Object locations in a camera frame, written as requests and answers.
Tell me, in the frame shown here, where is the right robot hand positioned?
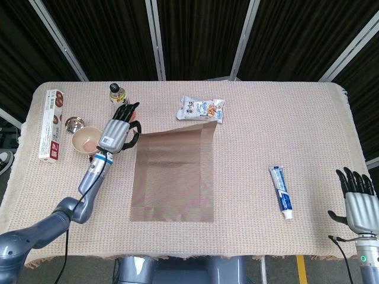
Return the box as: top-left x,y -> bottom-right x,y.
327,167 -> 379,236

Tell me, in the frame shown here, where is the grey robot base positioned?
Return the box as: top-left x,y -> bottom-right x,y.
114,256 -> 246,284

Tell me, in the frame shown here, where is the steel ladle black handle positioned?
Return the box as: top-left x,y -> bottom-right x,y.
65,117 -> 94,163

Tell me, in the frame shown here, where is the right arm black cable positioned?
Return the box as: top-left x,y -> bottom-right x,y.
327,235 -> 358,284

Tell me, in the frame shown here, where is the white snack bag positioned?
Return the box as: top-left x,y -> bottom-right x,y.
176,94 -> 226,125

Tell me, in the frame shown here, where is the orange drink bottle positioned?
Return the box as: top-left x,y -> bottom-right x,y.
108,82 -> 137,121

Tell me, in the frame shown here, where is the pink beige woven tablecloth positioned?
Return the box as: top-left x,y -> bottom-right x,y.
0,81 -> 372,269

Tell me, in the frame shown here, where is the brown woven placemat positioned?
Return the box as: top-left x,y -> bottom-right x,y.
129,121 -> 216,223

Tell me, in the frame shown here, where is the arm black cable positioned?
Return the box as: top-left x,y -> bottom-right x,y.
327,235 -> 358,284
54,152 -> 109,284

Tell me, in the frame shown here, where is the white table leg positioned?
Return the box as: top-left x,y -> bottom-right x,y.
259,256 -> 268,284

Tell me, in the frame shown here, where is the long white red box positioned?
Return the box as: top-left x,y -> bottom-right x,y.
37,89 -> 66,162

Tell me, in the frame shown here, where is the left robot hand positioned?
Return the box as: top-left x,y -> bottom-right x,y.
96,102 -> 142,154

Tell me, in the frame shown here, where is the black metal stand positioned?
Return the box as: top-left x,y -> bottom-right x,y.
0,125 -> 21,149

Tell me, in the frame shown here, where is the white blue toothpaste tube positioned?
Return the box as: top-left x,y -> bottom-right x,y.
268,165 -> 296,220

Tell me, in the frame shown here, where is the beige bowl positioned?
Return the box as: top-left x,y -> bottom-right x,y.
72,126 -> 103,155

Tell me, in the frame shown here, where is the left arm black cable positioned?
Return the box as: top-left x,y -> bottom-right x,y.
54,152 -> 109,284

